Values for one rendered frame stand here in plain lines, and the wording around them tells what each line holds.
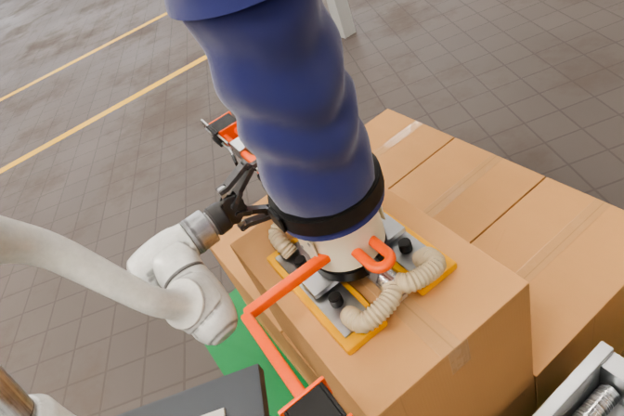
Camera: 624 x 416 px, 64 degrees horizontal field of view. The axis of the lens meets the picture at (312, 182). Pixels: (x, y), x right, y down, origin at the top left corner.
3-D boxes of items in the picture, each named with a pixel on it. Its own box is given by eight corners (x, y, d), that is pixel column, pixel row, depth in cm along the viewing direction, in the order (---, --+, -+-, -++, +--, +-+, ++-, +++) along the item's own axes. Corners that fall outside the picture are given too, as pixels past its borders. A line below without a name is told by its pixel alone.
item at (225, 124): (247, 133, 148) (240, 119, 145) (226, 146, 146) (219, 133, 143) (235, 123, 154) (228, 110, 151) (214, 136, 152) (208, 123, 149)
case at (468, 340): (534, 382, 121) (529, 282, 96) (410, 500, 110) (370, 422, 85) (379, 252, 165) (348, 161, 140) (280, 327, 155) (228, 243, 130)
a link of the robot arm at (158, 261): (185, 232, 123) (214, 271, 117) (129, 270, 119) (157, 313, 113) (172, 213, 114) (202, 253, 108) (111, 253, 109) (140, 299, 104)
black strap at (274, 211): (409, 186, 93) (405, 170, 90) (309, 259, 87) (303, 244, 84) (340, 143, 109) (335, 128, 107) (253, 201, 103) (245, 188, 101)
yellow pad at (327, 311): (389, 325, 98) (383, 310, 95) (349, 357, 96) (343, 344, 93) (301, 239, 123) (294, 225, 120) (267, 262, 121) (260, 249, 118)
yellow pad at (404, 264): (459, 267, 103) (455, 253, 100) (422, 297, 101) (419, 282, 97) (360, 196, 128) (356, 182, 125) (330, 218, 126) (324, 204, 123)
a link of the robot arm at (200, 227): (191, 241, 122) (212, 227, 124) (206, 260, 116) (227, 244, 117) (175, 215, 117) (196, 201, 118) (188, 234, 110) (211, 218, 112)
